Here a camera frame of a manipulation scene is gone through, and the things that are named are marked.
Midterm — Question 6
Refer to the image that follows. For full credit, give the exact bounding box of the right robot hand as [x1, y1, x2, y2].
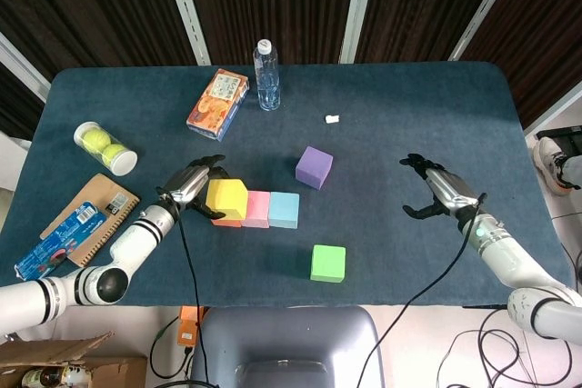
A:
[398, 153, 488, 226]

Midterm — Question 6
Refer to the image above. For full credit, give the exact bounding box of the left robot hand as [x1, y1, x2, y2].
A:
[156, 154, 231, 221]

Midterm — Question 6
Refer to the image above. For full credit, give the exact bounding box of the yellow foam cube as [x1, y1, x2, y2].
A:
[205, 177, 250, 221]

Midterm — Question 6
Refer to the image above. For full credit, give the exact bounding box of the light blue foam cube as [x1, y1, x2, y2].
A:
[267, 192, 301, 230]

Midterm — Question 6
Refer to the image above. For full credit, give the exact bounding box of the purple foam cube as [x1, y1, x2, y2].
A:
[295, 145, 335, 191]

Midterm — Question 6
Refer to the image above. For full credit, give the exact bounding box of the green foam cube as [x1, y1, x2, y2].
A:
[309, 244, 346, 284]

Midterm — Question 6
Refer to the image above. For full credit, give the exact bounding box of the clear tennis ball tube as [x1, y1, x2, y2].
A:
[73, 121, 139, 177]

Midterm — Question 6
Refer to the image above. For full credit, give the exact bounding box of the teal table cloth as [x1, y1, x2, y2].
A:
[0, 60, 574, 310]

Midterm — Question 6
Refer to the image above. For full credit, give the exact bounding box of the brown spiral notebook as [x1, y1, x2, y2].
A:
[39, 173, 141, 269]

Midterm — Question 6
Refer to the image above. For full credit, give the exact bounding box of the pink foam cube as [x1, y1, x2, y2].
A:
[240, 190, 272, 229]

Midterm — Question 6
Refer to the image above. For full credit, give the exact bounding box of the yellow-green tennis ball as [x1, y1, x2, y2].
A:
[102, 143, 129, 168]
[81, 128, 113, 155]

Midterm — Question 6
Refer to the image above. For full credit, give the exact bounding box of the blue orange biscuit box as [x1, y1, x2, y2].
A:
[186, 68, 251, 143]

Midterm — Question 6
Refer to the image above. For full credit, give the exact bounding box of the white orange sneaker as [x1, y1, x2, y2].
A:
[534, 136, 582, 198]

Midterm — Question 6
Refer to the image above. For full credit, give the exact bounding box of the black rectangular object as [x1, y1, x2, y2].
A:
[535, 125, 582, 157]

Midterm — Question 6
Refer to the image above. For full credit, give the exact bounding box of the clear plastic water bottle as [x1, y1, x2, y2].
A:
[252, 38, 282, 112]

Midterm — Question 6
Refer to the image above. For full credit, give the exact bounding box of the blue cookie packet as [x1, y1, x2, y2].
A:
[14, 200, 109, 281]

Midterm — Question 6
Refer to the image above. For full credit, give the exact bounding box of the orange power strip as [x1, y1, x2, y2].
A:
[176, 304, 206, 347]

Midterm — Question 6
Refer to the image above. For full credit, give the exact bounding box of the grey chair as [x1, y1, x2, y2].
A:
[190, 305, 386, 388]

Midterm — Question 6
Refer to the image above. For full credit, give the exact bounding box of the brown cardboard box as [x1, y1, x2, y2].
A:
[0, 332, 149, 388]

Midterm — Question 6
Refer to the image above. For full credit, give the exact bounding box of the labelled glass bottle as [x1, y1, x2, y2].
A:
[20, 363, 90, 388]

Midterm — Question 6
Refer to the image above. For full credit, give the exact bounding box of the black left hand cable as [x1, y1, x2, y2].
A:
[158, 194, 210, 388]

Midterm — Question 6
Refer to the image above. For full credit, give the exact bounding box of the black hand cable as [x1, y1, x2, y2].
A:
[158, 194, 210, 388]
[354, 192, 487, 388]

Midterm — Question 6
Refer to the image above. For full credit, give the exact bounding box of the black right hand cable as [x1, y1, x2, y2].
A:
[354, 192, 487, 388]

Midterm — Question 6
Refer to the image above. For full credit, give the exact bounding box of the white partition post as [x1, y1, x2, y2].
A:
[522, 87, 582, 137]
[447, 0, 528, 62]
[338, 0, 387, 65]
[0, 31, 51, 103]
[158, 0, 213, 66]

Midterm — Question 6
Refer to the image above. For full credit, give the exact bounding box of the black floor cable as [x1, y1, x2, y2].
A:
[435, 304, 582, 388]
[148, 314, 195, 381]

